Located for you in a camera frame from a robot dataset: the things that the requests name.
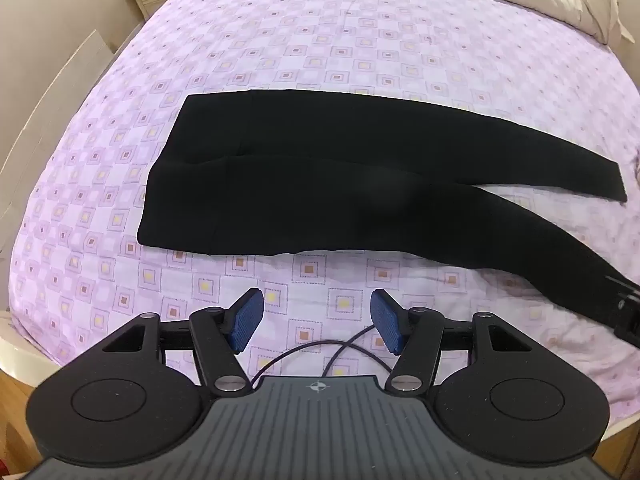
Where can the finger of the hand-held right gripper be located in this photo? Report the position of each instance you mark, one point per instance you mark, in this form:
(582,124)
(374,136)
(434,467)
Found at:
(627,310)

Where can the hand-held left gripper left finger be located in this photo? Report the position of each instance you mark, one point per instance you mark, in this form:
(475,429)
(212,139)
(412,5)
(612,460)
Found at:
(247,317)

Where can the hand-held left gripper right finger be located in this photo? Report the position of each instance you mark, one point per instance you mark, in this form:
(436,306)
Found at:
(385,322)

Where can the black pants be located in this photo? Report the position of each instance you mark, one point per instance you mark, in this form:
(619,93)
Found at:
(300,185)

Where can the purple patterned bed sheet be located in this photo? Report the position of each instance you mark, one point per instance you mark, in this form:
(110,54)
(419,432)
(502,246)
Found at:
(300,35)

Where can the white board panel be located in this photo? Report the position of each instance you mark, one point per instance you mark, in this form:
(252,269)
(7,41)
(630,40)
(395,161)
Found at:
(60,90)

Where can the cream bed frame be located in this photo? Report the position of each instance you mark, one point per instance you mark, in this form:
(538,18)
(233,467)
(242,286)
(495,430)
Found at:
(15,350)

